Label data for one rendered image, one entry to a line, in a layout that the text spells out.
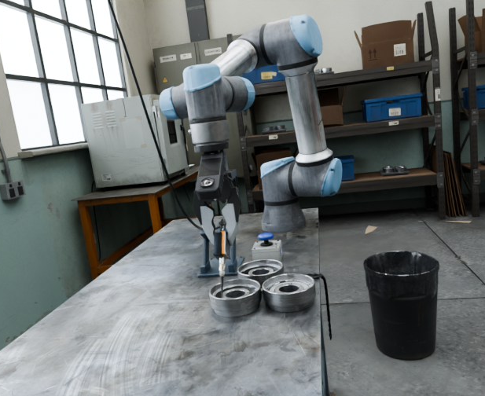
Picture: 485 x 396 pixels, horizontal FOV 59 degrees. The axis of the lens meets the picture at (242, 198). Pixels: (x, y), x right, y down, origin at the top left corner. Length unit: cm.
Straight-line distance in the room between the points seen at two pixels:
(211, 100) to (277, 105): 405
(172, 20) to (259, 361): 474
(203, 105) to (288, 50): 46
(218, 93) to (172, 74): 404
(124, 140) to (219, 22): 229
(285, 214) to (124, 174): 202
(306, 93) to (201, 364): 82
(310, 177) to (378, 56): 317
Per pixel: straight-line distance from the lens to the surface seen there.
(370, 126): 430
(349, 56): 492
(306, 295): 85
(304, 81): 127
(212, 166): 83
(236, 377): 69
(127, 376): 75
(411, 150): 498
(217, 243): 87
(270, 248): 110
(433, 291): 212
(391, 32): 444
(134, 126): 318
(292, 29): 124
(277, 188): 139
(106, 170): 331
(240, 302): 84
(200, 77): 85
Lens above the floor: 117
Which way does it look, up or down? 10 degrees down
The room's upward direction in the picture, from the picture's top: 7 degrees counter-clockwise
